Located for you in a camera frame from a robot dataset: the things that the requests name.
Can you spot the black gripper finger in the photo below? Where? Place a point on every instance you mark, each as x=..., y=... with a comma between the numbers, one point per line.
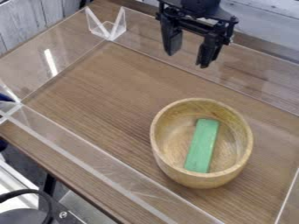
x=173, y=35
x=210, y=49

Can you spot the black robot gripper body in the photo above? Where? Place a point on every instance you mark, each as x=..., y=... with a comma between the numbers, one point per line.
x=199, y=16

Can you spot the green rectangular block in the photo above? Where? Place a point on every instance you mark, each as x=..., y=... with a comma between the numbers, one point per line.
x=198, y=160

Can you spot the brown wooden bowl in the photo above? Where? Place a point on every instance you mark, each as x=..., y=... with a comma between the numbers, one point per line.
x=171, y=133

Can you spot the clear acrylic tray walls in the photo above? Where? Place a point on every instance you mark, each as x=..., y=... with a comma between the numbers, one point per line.
x=91, y=80

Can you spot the black table leg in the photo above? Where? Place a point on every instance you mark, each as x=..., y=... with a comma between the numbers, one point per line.
x=50, y=184

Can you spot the grey metal bracket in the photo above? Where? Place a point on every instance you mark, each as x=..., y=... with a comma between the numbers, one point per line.
x=62, y=214

